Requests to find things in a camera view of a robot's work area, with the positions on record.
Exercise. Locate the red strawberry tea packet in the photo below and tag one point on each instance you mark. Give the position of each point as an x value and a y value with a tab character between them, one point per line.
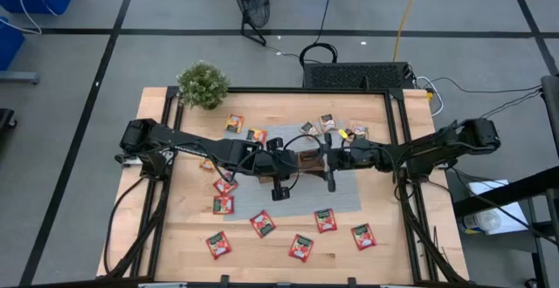
363	237
301	248
218	245
225	186
262	224
223	205
325	221

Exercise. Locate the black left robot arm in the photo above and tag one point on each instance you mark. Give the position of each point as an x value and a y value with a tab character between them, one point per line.
183	141

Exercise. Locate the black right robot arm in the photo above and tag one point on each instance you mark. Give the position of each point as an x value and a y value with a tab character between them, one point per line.
436	146

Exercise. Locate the tan vanilla tea packet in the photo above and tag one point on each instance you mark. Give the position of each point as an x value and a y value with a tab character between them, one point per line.
309	128
327	122

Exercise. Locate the orange tea packet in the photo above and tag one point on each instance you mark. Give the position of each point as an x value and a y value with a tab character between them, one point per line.
234	123
207	165
257	135

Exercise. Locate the black side table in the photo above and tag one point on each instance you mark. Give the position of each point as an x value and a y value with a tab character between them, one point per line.
506	190

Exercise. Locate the small green snack packet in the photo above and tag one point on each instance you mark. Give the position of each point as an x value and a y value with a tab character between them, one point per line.
360	132

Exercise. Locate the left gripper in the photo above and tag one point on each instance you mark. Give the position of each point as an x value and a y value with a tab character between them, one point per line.
279	166

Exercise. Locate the grey woven placemat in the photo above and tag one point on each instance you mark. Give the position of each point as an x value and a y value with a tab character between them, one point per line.
305	200

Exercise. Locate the black aluminium table frame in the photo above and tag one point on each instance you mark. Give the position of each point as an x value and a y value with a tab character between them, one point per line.
279	91

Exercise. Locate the grey cart base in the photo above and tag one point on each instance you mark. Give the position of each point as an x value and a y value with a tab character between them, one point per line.
19	77

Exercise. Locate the white wipes canister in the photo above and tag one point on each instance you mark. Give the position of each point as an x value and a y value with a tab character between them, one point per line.
480	222

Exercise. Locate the black computer tower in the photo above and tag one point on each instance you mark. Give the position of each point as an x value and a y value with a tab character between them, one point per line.
354	76

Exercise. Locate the wooden tea box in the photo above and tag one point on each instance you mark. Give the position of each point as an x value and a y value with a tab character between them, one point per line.
312	163

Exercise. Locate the white box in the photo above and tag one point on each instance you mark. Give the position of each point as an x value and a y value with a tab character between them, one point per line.
482	187

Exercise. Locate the yellow gripper tag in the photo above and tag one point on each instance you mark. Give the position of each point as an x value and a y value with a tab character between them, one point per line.
342	133

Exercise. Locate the green potted plant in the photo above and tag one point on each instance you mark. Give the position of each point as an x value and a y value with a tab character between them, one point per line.
203	85

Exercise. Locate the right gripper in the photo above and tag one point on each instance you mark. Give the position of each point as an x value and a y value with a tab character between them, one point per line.
354	157

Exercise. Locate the black caster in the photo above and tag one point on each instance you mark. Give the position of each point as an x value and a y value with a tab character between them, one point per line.
5	118

